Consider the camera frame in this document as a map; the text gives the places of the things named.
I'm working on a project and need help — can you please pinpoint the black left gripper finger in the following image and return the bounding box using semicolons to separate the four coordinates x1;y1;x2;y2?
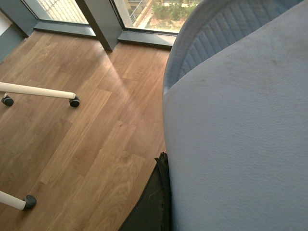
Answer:
119;152;171;231

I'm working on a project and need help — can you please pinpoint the light blue slipper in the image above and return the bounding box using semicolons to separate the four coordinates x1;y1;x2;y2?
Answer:
163;0;308;231

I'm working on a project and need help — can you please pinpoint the white wheeled stand leg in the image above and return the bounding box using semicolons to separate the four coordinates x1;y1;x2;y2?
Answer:
0;82;80;107
0;191;37;211

